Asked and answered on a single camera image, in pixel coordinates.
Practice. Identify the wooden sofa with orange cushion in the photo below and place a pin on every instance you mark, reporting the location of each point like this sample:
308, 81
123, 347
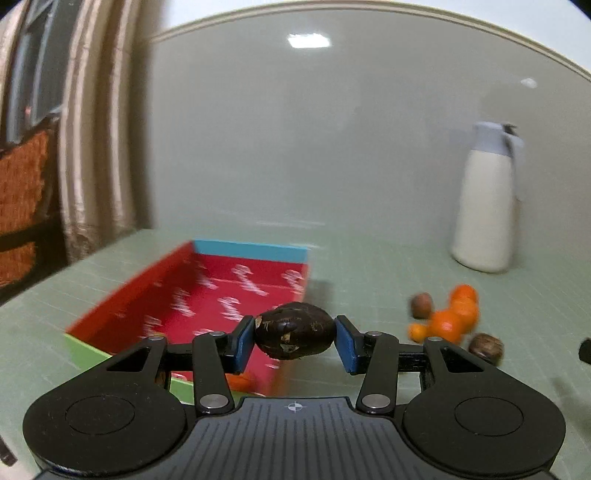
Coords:
25, 194

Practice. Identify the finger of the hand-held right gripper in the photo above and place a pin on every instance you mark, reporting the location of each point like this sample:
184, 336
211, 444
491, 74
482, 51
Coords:
585, 353

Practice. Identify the green grid cutting mat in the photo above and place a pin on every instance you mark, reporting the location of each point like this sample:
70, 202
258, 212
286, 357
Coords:
383, 281

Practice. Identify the small orange kumquat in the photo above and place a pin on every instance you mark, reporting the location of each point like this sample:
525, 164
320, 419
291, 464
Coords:
418, 331

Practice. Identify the red cardboard box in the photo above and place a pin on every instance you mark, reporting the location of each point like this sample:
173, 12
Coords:
207, 295

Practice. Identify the white thermos jug grey lid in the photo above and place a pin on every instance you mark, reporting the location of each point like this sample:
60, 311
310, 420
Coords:
485, 203

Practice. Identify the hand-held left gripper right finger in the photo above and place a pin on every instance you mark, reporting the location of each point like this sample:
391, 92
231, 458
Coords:
346, 346

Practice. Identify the dark window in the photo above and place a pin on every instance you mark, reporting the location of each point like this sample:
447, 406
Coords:
37, 69

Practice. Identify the beige satin curtain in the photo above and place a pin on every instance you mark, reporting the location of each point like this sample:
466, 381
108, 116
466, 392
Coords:
106, 138

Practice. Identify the orange tangerine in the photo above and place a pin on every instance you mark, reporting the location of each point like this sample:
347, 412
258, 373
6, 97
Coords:
464, 295
452, 323
240, 382

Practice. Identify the dark brown passion fruit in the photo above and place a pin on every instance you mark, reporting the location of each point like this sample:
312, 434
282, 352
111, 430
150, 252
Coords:
293, 330

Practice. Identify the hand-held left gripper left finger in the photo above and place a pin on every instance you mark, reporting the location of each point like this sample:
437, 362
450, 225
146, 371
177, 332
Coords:
244, 346

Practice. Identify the brown round fruit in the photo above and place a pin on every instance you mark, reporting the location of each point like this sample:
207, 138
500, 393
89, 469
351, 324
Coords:
485, 347
421, 305

